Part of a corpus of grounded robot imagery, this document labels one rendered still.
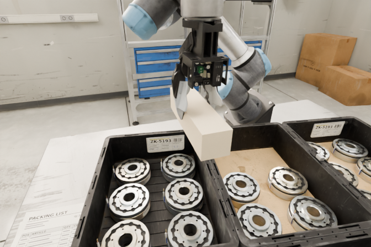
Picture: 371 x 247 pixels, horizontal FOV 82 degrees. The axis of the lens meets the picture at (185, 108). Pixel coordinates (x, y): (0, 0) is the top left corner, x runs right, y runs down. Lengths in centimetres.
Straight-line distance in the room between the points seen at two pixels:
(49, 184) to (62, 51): 244
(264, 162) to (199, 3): 57
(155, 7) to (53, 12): 276
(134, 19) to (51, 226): 66
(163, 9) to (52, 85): 301
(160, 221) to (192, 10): 48
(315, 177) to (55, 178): 90
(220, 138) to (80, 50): 292
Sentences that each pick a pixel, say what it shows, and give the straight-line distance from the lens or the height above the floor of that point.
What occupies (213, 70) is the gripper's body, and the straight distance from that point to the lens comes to 40.
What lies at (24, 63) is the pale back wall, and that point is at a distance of 340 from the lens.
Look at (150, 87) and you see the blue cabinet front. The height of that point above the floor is 44.
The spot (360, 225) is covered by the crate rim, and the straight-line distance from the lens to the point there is 58.
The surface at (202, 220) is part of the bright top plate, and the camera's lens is 57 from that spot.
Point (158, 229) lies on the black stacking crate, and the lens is 59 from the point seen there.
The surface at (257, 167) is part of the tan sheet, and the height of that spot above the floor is 83.
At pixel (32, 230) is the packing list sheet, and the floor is 70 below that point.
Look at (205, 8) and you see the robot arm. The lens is 39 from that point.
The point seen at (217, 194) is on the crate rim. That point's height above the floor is 93.
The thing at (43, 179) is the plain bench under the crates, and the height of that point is 70.
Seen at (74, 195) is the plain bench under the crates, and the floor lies 70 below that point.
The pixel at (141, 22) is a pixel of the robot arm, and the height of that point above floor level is 128.
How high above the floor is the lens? 132
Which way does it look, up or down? 27 degrees down
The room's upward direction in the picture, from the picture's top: straight up
